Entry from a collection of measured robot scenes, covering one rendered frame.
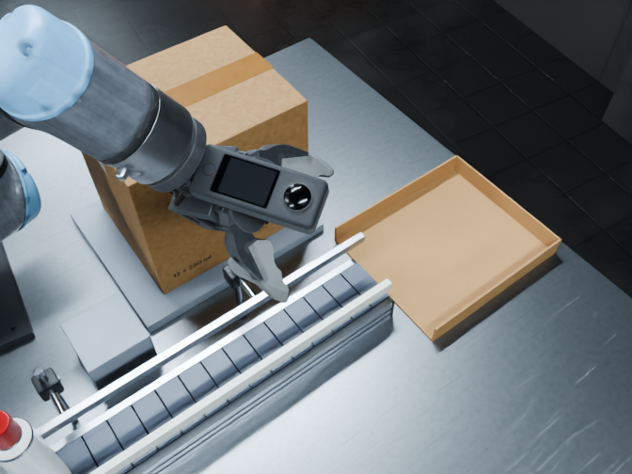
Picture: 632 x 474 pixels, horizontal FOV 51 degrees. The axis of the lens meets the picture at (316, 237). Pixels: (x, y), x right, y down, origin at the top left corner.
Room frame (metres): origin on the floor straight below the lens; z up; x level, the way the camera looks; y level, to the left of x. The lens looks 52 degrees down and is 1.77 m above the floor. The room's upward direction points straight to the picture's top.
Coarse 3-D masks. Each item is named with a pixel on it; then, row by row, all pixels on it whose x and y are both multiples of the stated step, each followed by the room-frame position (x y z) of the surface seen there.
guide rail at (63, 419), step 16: (352, 240) 0.62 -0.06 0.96; (336, 256) 0.60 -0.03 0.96; (304, 272) 0.56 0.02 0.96; (256, 304) 0.51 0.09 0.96; (224, 320) 0.48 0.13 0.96; (192, 336) 0.45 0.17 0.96; (208, 336) 0.46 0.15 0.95; (176, 352) 0.43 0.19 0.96; (144, 368) 0.41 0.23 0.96; (112, 384) 0.38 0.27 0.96; (128, 384) 0.38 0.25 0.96; (96, 400) 0.36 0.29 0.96; (64, 416) 0.34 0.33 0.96; (80, 416) 0.34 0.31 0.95; (48, 432) 0.32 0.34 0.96
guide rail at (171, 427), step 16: (384, 288) 0.57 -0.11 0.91; (352, 304) 0.54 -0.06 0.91; (368, 304) 0.55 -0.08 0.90; (336, 320) 0.51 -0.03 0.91; (304, 336) 0.48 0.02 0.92; (320, 336) 0.49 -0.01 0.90; (288, 352) 0.46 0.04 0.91; (256, 368) 0.43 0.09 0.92; (272, 368) 0.44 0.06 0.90; (240, 384) 0.41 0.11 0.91; (208, 400) 0.38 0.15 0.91; (224, 400) 0.39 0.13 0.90; (192, 416) 0.36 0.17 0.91; (160, 432) 0.33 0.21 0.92; (176, 432) 0.34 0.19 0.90; (128, 448) 0.31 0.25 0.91; (144, 448) 0.31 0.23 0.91; (112, 464) 0.29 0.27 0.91; (128, 464) 0.30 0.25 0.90
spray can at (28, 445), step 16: (0, 416) 0.29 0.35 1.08; (0, 432) 0.27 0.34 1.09; (16, 432) 0.28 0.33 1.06; (32, 432) 0.29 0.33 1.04; (0, 448) 0.26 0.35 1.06; (16, 448) 0.26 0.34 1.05; (32, 448) 0.27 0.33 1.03; (48, 448) 0.29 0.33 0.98; (0, 464) 0.25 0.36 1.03; (16, 464) 0.25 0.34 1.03; (32, 464) 0.26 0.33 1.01; (48, 464) 0.27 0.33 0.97; (64, 464) 0.29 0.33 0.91
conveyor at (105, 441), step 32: (320, 288) 0.59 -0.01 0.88; (352, 288) 0.59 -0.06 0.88; (288, 320) 0.53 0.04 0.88; (320, 320) 0.53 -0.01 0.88; (352, 320) 0.53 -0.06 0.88; (224, 352) 0.48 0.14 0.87; (256, 352) 0.48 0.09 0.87; (192, 384) 0.42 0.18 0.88; (224, 384) 0.42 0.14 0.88; (256, 384) 0.42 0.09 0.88; (128, 416) 0.37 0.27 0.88; (160, 416) 0.37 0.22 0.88; (64, 448) 0.33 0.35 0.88; (96, 448) 0.33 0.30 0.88; (160, 448) 0.33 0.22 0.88
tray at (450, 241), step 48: (432, 192) 0.84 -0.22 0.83; (480, 192) 0.84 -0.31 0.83; (336, 240) 0.72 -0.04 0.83; (384, 240) 0.72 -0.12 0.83; (432, 240) 0.72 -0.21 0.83; (480, 240) 0.72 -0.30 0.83; (528, 240) 0.72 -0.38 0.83; (432, 288) 0.62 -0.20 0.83; (480, 288) 0.62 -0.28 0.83; (432, 336) 0.53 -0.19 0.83
